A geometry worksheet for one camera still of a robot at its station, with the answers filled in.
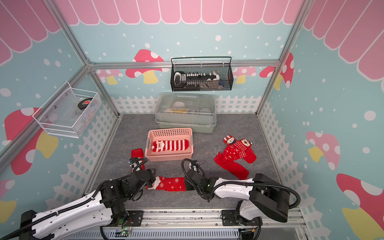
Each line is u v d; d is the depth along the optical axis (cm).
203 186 63
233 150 97
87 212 49
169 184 85
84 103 79
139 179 56
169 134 105
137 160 99
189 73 92
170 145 100
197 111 100
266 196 43
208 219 76
